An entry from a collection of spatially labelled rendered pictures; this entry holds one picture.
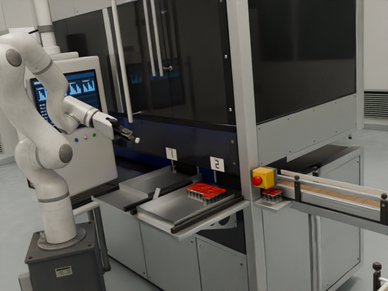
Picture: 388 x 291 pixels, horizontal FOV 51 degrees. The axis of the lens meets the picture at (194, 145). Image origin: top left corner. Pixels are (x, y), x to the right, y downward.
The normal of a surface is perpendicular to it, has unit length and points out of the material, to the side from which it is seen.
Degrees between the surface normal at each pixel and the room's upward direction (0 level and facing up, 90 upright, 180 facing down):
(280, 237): 90
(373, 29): 90
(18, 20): 90
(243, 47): 90
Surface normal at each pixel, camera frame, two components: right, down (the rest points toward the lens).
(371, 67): -0.74, 0.25
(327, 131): 0.66, 0.12
